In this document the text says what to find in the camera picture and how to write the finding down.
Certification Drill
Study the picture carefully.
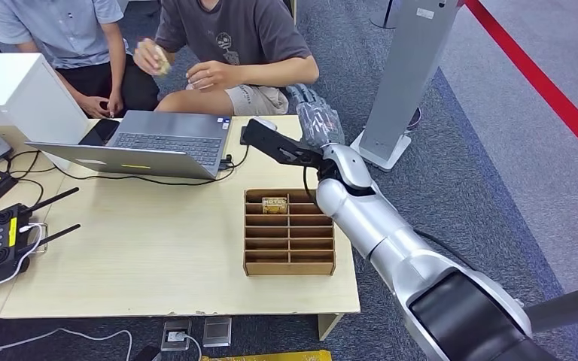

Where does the person's left hand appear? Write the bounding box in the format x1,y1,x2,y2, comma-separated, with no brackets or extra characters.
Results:
185,60,242,92
107,89,126,119

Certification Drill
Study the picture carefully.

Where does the person's right hand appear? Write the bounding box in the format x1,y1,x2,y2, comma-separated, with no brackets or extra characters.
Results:
79,94,111,120
133,38,170,77

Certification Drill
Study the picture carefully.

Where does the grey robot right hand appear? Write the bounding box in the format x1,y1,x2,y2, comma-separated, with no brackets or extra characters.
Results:
286,83,345,149

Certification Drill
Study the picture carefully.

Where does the person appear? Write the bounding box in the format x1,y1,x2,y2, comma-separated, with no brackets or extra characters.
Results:
0,0,160,120
133,0,320,117

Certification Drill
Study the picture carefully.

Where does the black smartphone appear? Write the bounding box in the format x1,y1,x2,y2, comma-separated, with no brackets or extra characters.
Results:
78,118,120,147

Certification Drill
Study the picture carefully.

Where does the grey laptop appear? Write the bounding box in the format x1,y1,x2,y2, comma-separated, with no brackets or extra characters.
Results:
26,110,233,181

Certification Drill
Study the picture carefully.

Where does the white box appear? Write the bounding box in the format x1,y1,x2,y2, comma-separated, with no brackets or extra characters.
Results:
0,53,91,171

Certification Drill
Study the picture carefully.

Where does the grey pillar stand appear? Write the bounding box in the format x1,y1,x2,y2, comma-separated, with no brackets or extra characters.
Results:
350,0,462,174

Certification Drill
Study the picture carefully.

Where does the wooden slotted organiser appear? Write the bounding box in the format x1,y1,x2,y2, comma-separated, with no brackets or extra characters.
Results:
242,188,336,277

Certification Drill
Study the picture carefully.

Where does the light wood desk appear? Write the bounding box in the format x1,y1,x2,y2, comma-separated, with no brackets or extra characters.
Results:
0,115,362,343

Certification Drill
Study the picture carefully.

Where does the black remote controller with screen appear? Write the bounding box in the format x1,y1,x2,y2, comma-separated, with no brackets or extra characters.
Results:
0,187,81,295

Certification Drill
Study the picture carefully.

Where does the red floor tape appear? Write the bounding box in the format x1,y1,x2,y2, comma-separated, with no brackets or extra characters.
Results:
463,0,578,171

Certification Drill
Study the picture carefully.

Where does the silver floor socket cover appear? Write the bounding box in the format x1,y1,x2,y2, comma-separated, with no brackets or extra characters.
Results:
202,317,233,349

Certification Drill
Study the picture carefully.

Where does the floor socket with plug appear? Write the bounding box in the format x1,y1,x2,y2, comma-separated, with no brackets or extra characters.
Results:
160,318,193,353

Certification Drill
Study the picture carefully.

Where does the yellow floor tape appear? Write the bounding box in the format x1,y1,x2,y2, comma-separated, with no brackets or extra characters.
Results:
199,349,333,361

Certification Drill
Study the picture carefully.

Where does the grey metal bar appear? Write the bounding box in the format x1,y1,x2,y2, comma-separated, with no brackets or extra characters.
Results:
523,280,578,334

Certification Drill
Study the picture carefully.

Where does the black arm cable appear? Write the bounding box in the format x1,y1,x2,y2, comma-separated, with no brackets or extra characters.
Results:
302,165,322,211

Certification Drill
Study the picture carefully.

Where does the black adapter cable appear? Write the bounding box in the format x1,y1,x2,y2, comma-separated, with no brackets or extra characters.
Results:
3,149,59,206

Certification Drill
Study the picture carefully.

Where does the white controller cable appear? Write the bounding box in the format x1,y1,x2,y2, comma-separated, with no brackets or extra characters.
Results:
0,223,49,289

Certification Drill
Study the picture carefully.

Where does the white floor cable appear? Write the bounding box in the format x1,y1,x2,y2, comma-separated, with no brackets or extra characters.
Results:
0,327,134,361

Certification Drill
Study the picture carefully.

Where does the short white plug cable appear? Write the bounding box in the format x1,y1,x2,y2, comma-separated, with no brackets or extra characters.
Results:
181,333,204,361

